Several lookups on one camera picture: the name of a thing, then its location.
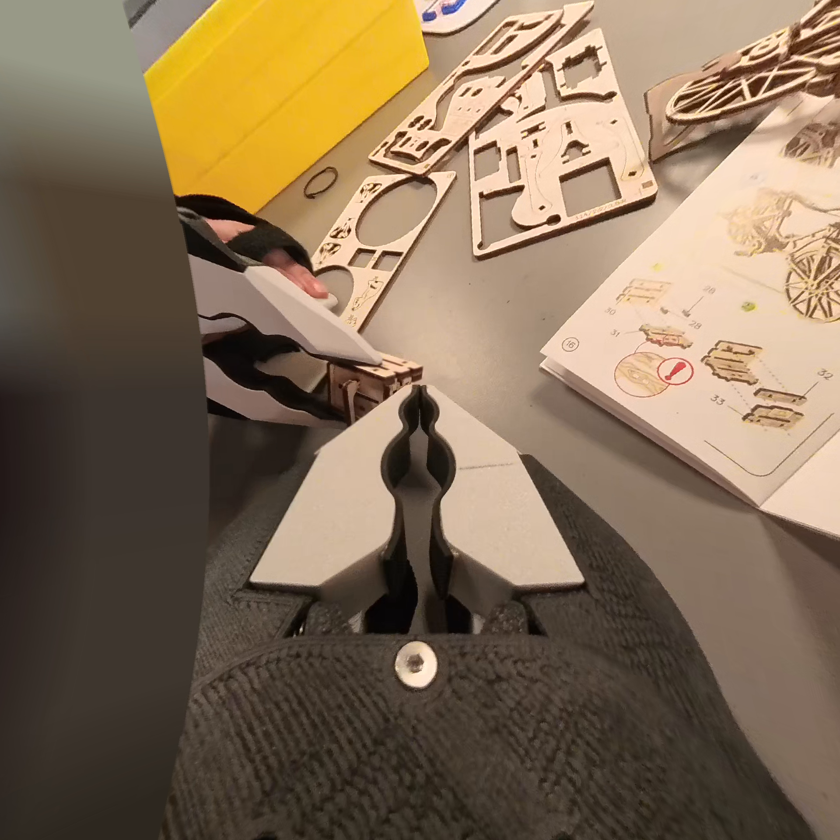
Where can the yellow box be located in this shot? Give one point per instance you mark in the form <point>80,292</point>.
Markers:
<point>275,85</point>

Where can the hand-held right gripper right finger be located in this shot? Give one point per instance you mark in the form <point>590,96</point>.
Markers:
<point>505,525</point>

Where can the person's left hand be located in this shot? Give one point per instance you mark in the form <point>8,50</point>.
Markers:
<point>262,243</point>

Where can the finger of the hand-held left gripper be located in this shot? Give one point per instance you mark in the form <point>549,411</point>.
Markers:
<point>295,315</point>
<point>226,390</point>

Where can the small wooden box model part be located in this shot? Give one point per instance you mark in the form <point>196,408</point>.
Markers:
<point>367,387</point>

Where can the wooden sheet with oval hole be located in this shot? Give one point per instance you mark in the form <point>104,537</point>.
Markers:
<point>328,253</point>

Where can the white card with blue print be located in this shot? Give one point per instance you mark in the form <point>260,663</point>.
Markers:
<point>459,16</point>

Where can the instruction booklet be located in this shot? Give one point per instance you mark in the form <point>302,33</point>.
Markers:
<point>689,328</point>

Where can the large wooden parts sheet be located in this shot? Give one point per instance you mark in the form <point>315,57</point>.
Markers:
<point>535,164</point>

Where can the wooden wheel model piece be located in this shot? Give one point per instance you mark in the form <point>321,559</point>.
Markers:
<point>722,98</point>

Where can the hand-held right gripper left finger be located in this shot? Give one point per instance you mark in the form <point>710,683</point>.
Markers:
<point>328,518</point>

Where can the long narrow wooden parts sheet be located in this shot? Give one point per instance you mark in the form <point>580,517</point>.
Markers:
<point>453,118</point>

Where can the brown cardboard piece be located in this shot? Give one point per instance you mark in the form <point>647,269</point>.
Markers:
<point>656,131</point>

